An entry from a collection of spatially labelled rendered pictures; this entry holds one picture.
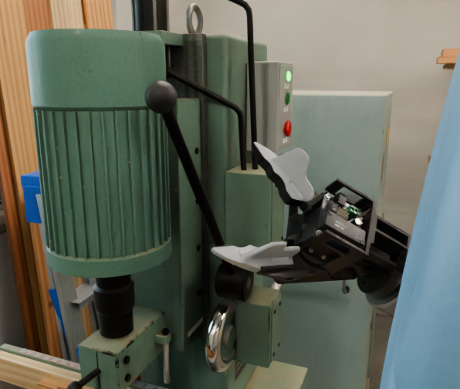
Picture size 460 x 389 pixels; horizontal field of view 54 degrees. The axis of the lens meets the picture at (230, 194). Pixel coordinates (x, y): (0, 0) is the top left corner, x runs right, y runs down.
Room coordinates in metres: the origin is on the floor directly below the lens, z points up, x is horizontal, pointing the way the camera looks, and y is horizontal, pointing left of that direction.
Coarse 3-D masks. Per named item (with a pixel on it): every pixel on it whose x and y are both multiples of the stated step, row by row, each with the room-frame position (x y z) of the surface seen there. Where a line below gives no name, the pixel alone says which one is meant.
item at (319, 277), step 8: (336, 272) 0.48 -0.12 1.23; (344, 272) 0.48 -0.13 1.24; (352, 272) 0.48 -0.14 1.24; (280, 280) 0.53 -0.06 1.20; (296, 280) 0.52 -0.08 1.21; (304, 280) 0.51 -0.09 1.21; (312, 280) 0.51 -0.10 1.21; (320, 280) 0.50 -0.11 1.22; (328, 280) 0.50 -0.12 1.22; (336, 280) 0.49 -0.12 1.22
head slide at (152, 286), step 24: (192, 120) 0.73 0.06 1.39; (168, 144) 0.69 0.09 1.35; (192, 144) 0.73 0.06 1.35; (192, 192) 0.72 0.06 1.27; (192, 216) 0.72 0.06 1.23; (192, 240) 0.72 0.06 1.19; (168, 264) 0.69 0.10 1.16; (192, 264) 0.72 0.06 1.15; (144, 288) 0.71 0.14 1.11; (168, 288) 0.69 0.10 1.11; (192, 288) 0.72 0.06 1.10; (168, 312) 0.69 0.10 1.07; (192, 312) 0.71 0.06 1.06; (192, 336) 0.71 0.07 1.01
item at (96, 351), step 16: (144, 320) 0.67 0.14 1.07; (160, 320) 0.68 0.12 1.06; (96, 336) 0.62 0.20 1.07; (128, 336) 0.62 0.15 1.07; (144, 336) 0.64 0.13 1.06; (80, 352) 0.59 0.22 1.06; (96, 352) 0.58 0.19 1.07; (112, 352) 0.58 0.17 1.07; (128, 352) 0.60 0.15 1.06; (144, 352) 0.64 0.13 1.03; (160, 352) 0.68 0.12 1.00; (80, 368) 0.60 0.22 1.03; (112, 368) 0.57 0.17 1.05; (128, 368) 0.59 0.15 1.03; (144, 368) 0.63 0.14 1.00; (96, 384) 0.59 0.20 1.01; (112, 384) 0.57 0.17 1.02; (128, 384) 0.59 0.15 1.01
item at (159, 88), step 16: (160, 96) 0.49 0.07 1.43; (176, 96) 0.50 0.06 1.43; (160, 112) 0.50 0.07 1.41; (176, 128) 0.52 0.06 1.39; (176, 144) 0.53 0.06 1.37; (192, 176) 0.56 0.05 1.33; (208, 208) 0.60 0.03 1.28; (208, 224) 0.61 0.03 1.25; (224, 272) 0.69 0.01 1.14; (240, 272) 0.69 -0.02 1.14; (224, 288) 0.68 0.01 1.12; (240, 288) 0.67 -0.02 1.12
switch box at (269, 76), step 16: (256, 64) 0.83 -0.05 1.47; (272, 64) 0.82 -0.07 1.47; (288, 64) 0.88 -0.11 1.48; (256, 80) 0.83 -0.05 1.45; (272, 80) 0.82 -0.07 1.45; (256, 96) 0.83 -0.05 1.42; (272, 96) 0.82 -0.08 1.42; (256, 112) 0.83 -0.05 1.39; (272, 112) 0.82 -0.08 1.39; (288, 112) 0.88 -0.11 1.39; (272, 128) 0.82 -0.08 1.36; (272, 144) 0.82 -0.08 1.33; (288, 144) 0.89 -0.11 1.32
